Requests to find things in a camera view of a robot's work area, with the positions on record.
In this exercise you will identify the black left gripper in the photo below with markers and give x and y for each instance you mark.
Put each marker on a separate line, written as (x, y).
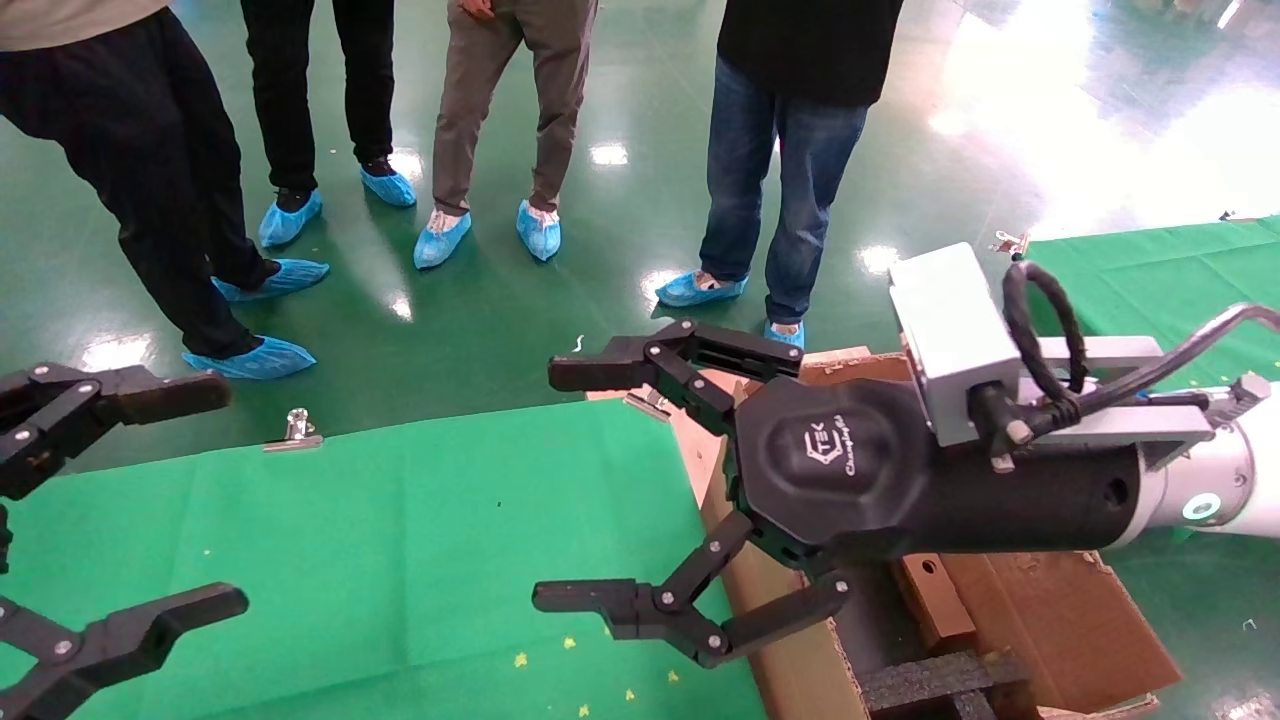
(4, 540)

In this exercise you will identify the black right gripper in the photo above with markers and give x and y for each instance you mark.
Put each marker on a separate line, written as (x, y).
(850, 500)

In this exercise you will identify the small brown cardboard box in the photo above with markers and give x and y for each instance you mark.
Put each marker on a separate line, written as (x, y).
(940, 615)

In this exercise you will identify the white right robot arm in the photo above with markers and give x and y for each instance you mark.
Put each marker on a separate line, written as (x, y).
(1255, 470)

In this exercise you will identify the large open cardboard carton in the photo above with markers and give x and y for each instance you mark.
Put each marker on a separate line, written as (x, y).
(1060, 630)

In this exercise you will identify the blue shoe cover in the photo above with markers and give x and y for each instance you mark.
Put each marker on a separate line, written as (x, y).
(538, 230)
(250, 357)
(785, 333)
(388, 186)
(270, 278)
(700, 289)
(289, 218)
(441, 238)

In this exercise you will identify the black foam packing block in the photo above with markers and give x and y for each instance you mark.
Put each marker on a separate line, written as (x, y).
(940, 682)

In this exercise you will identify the person beige shirt black trousers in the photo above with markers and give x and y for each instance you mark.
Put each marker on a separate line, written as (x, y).
(140, 150)

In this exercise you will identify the person in brown trousers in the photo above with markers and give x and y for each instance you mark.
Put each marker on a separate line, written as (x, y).
(480, 90)

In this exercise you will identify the person black shirt blue jeans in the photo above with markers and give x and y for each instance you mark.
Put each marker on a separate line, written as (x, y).
(800, 50)

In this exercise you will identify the person in black trousers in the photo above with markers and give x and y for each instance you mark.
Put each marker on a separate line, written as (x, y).
(280, 80)

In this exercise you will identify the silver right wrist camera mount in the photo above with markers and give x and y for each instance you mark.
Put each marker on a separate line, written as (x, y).
(950, 340)

